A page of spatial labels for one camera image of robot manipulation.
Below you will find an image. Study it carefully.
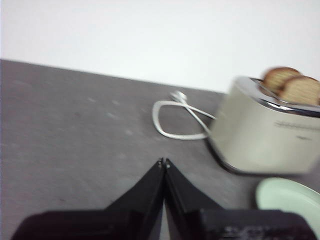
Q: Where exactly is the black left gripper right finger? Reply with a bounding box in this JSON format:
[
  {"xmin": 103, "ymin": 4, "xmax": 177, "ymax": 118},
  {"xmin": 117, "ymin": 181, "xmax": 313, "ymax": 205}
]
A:
[{"xmin": 164, "ymin": 157, "xmax": 319, "ymax": 240}]

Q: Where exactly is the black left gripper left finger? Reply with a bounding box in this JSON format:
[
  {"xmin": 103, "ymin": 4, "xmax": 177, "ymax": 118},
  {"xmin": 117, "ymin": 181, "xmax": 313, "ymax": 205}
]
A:
[{"xmin": 9, "ymin": 157, "xmax": 165, "ymax": 240}]

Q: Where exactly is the pale green plate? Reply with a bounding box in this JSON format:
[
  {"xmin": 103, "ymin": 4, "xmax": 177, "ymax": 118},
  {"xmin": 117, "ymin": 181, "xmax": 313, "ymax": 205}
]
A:
[{"xmin": 255, "ymin": 177, "xmax": 320, "ymax": 227}]

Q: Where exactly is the toasted bread slice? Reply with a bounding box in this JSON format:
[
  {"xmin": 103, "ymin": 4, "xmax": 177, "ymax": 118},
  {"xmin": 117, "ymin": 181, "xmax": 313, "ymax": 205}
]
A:
[
  {"xmin": 260, "ymin": 66, "xmax": 305, "ymax": 95},
  {"xmin": 278, "ymin": 75, "xmax": 320, "ymax": 106}
]

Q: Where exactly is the cream toaster with chrome top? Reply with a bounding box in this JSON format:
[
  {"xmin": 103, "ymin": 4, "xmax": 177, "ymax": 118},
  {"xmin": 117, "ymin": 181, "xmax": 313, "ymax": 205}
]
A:
[{"xmin": 208, "ymin": 75, "xmax": 320, "ymax": 175}]

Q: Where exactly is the white toaster power cord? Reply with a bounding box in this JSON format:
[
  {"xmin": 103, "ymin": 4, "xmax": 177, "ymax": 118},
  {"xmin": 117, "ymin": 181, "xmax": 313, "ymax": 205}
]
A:
[{"xmin": 152, "ymin": 90, "xmax": 217, "ymax": 141}]

